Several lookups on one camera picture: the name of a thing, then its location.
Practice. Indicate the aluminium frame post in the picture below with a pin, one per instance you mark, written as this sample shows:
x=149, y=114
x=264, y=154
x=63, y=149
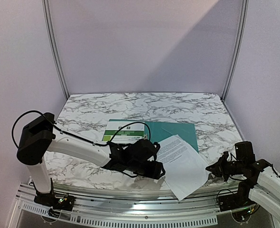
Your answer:
x=54, y=48
x=236, y=49

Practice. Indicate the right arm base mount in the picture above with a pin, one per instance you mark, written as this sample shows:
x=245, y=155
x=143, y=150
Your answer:
x=228, y=200

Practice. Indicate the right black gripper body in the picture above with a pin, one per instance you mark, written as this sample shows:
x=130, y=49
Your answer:
x=222, y=168

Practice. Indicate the left aluminium frame post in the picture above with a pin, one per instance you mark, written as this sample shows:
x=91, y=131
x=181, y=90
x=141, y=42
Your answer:
x=54, y=48

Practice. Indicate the green map flyer sheet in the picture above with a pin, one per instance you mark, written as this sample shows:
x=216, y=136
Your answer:
x=124, y=131

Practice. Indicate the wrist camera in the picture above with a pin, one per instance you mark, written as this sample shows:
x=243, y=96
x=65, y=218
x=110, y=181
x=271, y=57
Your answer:
x=157, y=147
x=225, y=155

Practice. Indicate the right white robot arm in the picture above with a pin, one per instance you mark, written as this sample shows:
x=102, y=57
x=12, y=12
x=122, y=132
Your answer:
x=260, y=186

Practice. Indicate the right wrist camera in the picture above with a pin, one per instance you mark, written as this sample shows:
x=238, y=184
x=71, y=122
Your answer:
x=225, y=155

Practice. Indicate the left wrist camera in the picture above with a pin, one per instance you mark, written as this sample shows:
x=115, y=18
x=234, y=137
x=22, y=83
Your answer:
x=157, y=147

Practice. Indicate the teal file folder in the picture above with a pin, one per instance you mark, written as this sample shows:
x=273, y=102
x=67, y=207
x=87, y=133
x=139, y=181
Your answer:
x=159, y=131

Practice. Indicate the right aluminium frame post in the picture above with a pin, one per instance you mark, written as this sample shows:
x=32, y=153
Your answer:
x=236, y=49

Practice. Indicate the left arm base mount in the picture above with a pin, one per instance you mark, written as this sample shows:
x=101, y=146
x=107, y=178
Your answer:
x=56, y=201

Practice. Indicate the aluminium front rail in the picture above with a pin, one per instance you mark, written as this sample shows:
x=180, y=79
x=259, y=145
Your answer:
x=96, y=208

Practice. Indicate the white text paper sheet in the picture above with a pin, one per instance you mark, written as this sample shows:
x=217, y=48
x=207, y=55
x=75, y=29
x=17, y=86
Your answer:
x=184, y=167

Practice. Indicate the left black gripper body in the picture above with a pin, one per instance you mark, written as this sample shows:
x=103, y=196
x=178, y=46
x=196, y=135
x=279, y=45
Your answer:
x=137, y=169

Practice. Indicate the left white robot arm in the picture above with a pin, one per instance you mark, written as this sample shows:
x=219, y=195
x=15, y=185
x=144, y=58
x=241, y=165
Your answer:
x=44, y=135

